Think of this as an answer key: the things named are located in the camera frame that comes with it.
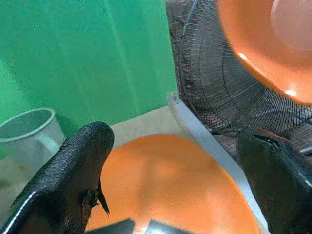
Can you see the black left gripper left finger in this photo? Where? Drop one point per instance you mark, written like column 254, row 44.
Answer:
column 65, row 170

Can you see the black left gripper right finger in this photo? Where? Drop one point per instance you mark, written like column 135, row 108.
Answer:
column 275, row 175

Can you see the white plastic mug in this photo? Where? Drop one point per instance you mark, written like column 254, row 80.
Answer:
column 31, row 141

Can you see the orange plastic plate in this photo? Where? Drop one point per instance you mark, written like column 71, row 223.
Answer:
column 170, row 185
column 268, row 44

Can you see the green backdrop cloth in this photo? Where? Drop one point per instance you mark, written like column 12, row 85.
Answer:
column 83, row 58

